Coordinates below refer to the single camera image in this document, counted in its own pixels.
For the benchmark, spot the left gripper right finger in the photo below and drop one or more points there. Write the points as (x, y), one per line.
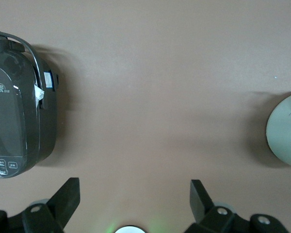
(201, 204)

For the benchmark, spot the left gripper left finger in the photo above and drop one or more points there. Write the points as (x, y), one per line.
(63, 201)

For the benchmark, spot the pale green cooking pot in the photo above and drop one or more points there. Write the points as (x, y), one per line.
(280, 131)

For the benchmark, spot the dark grey rice cooker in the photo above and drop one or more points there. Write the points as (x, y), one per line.
(12, 116)

